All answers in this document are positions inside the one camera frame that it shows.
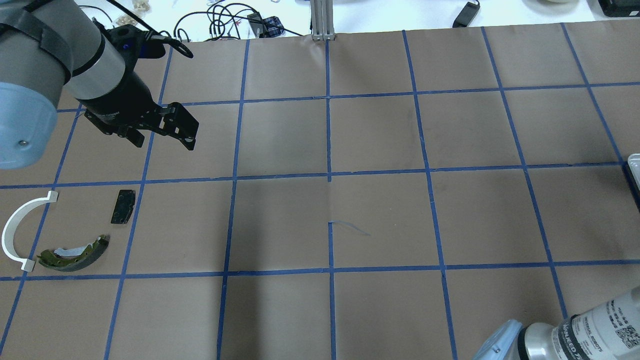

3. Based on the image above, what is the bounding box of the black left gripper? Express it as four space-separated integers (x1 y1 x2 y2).
75 25 199 151

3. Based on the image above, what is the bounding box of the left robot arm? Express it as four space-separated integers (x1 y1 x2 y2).
0 0 199 170

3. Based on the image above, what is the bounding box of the silver metal tray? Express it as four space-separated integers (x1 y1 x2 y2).
627 153 640 189

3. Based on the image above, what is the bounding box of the black brake pad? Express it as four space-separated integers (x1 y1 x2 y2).
110 189 137 224

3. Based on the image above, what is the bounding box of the olive brake shoe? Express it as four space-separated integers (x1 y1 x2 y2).
37 234 110 272

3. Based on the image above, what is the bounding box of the white curved plastic part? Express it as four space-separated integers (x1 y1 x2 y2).
1 190 58 272

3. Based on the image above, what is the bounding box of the black power adapter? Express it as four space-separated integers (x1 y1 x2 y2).
452 0 482 28

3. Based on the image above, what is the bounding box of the aluminium frame post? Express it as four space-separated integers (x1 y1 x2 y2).
310 0 336 42

